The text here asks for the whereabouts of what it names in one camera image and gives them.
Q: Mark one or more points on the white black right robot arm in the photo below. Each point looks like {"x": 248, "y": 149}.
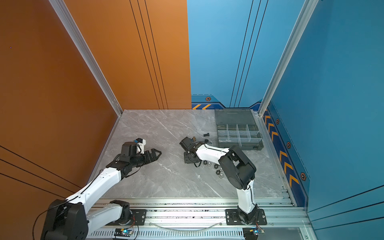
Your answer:
{"x": 237, "y": 167}

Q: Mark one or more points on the aluminium front rail frame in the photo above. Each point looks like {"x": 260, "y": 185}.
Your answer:
{"x": 205, "y": 219}

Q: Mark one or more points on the grey plastic organizer box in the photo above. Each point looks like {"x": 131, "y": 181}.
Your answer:
{"x": 237, "y": 127}

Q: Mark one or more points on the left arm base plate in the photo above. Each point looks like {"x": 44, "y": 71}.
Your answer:
{"x": 135, "y": 217}

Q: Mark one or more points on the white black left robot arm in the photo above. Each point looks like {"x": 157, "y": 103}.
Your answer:
{"x": 71, "y": 219}

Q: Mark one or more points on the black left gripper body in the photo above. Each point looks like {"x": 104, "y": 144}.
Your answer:
{"x": 138, "y": 161}

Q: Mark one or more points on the aluminium corner post left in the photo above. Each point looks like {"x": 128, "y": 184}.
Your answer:
{"x": 76, "y": 36}

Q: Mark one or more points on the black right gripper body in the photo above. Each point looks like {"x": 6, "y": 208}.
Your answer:
{"x": 187, "y": 159}

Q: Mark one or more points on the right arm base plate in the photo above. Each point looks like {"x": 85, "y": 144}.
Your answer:
{"x": 238, "y": 217}

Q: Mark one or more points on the aluminium corner post right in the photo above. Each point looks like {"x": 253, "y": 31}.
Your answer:
{"x": 295, "y": 36}

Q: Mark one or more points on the right green circuit board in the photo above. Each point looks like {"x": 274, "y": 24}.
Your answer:
{"x": 252, "y": 233}

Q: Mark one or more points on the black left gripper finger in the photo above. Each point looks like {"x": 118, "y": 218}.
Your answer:
{"x": 149, "y": 160}
{"x": 152, "y": 153}

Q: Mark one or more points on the left green circuit board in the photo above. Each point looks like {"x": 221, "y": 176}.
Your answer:
{"x": 123, "y": 233}

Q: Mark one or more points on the green circuit board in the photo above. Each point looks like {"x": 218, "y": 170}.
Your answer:
{"x": 123, "y": 233}
{"x": 252, "y": 233}

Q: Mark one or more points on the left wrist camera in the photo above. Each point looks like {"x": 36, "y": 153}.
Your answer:
{"x": 140, "y": 144}

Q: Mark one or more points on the aluminium corner post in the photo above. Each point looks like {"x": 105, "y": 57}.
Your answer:
{"x": 295, "y": 36}
{"x": 76, "y": 36}

